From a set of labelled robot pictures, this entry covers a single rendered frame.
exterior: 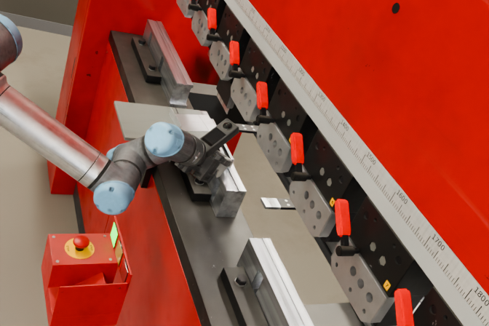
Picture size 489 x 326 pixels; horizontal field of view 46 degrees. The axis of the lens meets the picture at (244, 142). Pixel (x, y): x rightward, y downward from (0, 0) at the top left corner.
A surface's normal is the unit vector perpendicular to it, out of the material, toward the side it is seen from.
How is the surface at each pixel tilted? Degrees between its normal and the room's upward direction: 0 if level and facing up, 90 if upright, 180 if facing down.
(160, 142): 60
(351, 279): 90
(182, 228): 0
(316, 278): 0
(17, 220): 0
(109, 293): 90
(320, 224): 90
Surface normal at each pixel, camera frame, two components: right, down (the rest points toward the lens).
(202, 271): 0.33, -0.80
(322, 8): -0.89, -0.08
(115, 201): -0.10, 0.50
